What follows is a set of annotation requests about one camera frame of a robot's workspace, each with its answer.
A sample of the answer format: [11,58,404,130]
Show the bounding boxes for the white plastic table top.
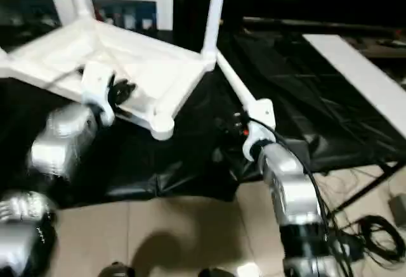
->
[0,18,218,142]

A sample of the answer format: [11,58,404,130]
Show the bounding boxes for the black mat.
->
[0,27,406,209]

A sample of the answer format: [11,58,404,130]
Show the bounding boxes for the white board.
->
[303,34,406,139]

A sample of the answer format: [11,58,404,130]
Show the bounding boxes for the black floor stand bar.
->
[330,160,406,216]

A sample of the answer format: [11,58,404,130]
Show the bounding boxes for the black right robot foot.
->
[198,267,237,277]

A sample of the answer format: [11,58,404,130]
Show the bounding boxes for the black metal rail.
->
[242,16,406,35]

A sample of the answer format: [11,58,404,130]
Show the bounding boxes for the tangled black cables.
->
[316,168,406,271]

